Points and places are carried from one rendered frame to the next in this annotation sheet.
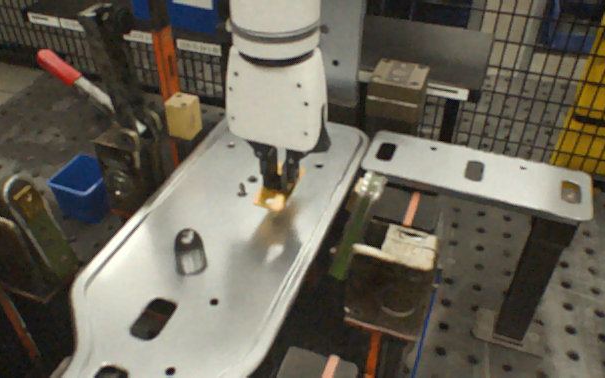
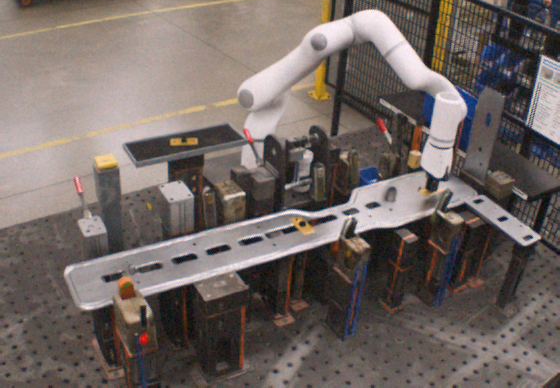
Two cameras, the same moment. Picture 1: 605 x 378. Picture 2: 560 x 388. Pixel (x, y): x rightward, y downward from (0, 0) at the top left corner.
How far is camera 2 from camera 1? 1.46 m
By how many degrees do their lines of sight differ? 31
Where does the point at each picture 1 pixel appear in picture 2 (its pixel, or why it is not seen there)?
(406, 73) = (503, 178)
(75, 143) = (373, 163)
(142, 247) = (379, 189)
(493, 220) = (537, 274)
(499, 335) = (496, 303)
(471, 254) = not seen: hidden behind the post
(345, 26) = (486, 150)
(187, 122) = (414, 161)
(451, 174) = (493, 216)
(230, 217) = (410, 194)
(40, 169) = not seen: hidden behind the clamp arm
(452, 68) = (529, 186)
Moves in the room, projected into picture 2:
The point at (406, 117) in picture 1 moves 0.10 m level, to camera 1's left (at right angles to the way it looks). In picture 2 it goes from (495, 194) to (471, 184)
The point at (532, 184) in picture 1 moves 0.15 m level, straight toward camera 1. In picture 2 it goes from (517, 230) to (483, 239)
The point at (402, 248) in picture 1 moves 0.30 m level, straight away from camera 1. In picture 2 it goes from (450, 216) to (503, 190)
